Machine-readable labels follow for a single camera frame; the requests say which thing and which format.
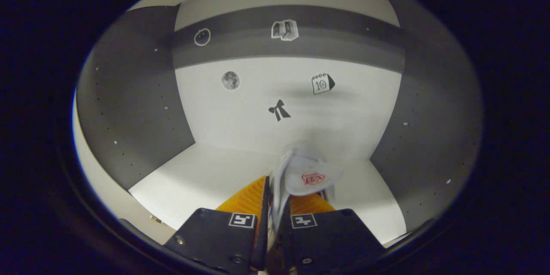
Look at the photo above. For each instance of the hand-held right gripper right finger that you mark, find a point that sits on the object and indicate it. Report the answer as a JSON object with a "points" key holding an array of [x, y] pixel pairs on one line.
{"points": [[283, 240]]}

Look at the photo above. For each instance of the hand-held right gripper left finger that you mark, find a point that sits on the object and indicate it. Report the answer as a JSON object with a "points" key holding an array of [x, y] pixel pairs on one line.
{"points": [[261, 245]]}

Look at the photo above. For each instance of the white shoe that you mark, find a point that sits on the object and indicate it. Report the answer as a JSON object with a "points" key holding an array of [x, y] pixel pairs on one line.
{"points": [[309, 176]]}

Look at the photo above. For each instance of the grey shoe cabinet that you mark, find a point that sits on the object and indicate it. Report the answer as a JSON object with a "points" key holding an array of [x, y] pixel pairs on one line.
{"points": [[240, 107]]}

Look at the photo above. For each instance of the grey cabinet door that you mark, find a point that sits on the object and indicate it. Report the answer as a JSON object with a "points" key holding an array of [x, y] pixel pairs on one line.
{"points": [[107, 200]]}

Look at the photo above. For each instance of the white cabinet shelf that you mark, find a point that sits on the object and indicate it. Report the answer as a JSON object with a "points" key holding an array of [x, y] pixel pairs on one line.
{"points": [[206, 180]]}

